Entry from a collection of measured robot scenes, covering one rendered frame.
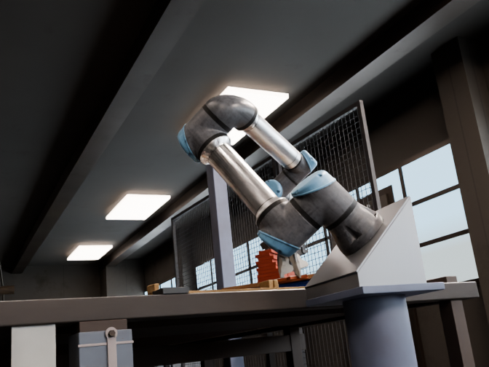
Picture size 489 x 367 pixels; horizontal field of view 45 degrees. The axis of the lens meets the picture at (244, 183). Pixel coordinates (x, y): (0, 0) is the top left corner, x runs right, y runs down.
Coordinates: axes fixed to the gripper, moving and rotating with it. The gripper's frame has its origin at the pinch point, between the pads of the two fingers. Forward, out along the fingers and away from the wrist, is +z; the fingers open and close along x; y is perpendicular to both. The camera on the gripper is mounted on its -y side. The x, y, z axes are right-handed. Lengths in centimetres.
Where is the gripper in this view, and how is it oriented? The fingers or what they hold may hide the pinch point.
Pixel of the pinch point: (289, 279)
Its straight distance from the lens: 212.9
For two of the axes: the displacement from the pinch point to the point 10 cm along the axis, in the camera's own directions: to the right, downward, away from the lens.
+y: 8.8, 0.5, 4.7
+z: 1.0, 9.5, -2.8
